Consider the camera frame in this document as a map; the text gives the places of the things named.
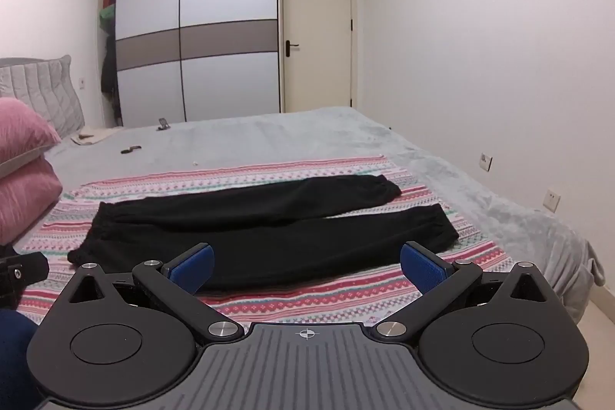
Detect grey bed blanket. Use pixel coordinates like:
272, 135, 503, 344
10, 105, 607, 329

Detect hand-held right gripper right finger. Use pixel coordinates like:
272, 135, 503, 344
373, 240, 554, 340

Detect dark hanging clothes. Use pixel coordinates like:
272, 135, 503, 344
100, 35, 119, 125

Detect beige cloth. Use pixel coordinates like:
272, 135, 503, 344
71, 128, 113, 146

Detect cream door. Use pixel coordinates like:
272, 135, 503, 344
281, 0, 357, 114

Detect pink pillow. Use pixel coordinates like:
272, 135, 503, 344
0, 158, 64, 245
0, 97, 63, 180

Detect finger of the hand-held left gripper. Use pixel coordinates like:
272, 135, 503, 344
0, 252, 50, 310

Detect patterned knit blanket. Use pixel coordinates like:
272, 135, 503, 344
14, 155, 507, 328

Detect grey quilted pillow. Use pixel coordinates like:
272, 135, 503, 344
0, 55, 86, 139

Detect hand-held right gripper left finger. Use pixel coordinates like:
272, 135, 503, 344
71, 242, 244, 342

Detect person's blue clothing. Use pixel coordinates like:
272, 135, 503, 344
0, 308, 46, 410

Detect black pants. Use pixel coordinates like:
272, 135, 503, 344
67, 174, 460, 293

